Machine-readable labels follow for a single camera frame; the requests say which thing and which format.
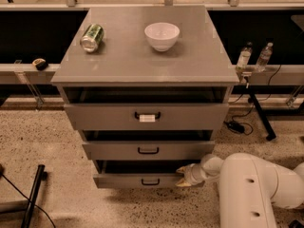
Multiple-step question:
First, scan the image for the grey drawer cabinet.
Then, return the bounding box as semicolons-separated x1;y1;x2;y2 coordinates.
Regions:
50;5;240;176

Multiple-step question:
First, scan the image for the white ceramic bowl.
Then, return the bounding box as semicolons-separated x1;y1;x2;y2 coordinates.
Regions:
144;23;180;52

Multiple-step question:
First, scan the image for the grey top drawer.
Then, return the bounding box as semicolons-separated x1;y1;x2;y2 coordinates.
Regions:
65;104;228;130

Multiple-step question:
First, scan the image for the grey bottom drawer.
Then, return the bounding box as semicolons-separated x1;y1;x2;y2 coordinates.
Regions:
93;160;200;189

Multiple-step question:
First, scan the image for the left clear water bottle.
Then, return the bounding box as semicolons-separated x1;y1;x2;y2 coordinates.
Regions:
236;42;253;70

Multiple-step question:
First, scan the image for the yellow black tape measure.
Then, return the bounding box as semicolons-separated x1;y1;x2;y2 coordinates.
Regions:
32;58;48;71

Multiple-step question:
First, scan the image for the black pole left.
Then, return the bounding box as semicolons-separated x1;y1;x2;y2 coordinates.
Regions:
21;164;48;228

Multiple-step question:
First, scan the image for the clear water bottle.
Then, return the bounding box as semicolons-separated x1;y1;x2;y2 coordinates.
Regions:
236;42;253;70
256;42;274;72

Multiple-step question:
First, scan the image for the green soda can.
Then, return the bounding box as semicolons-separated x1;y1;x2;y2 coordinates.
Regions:
80;24;104;53

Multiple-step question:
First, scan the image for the grey drawer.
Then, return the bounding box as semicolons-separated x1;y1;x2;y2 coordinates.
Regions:
83;141;215;161
65;104;228;130
93;160;200;189

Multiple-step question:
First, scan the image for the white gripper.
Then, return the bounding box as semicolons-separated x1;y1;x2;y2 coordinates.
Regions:
176;163;204;187

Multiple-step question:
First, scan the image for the black cable left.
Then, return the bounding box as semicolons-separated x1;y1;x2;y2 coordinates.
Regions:
0;173;57;228

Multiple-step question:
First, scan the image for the right clear water bottle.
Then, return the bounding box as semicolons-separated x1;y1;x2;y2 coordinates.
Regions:
256;42;274;72

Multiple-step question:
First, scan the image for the black stand leg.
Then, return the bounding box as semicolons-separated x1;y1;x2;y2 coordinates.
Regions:
248;87;276;141

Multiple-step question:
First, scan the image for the grey middle drawer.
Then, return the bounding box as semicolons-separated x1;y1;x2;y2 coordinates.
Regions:
83;141;215;161

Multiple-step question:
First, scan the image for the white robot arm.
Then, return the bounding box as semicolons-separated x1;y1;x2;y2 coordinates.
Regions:
177;153;304;228

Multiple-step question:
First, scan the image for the black power adapter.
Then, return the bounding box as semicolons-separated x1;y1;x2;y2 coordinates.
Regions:
225;121;245;134

